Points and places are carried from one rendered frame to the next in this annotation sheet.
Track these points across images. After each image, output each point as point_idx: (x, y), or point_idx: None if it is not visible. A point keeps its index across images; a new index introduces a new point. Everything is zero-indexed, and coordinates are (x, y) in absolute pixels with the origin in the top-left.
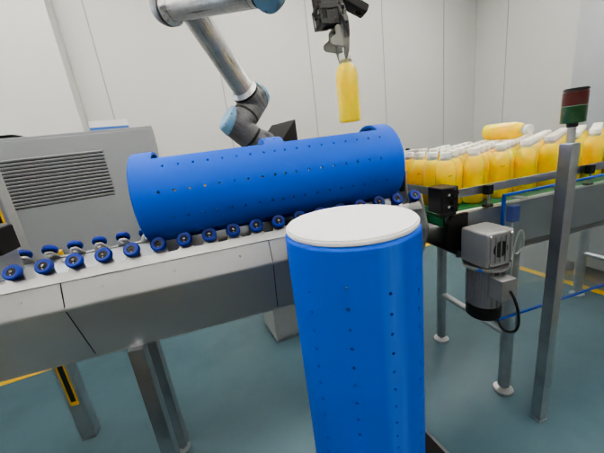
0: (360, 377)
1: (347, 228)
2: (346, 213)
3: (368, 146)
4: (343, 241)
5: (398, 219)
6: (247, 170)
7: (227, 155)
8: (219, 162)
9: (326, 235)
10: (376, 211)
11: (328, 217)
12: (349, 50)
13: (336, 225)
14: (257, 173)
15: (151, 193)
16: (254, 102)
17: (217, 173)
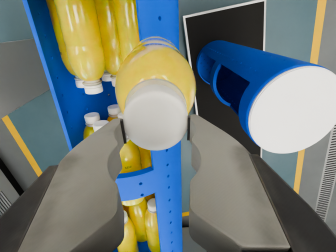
0: None
1: (312, 123)
2: (280, 111)
3: (170, 24)
4: (328, 132)
5: (327, 89)
6: (179, 191)
7: (169, 219)
8: (174, 221)
9: (313, 137)
10: (296, 91)
11: (277, 124)
12: (199, 116)
13: (300, 126)
14: (180, 180)
15: (182, 244)
16: None
17: (179, 213)
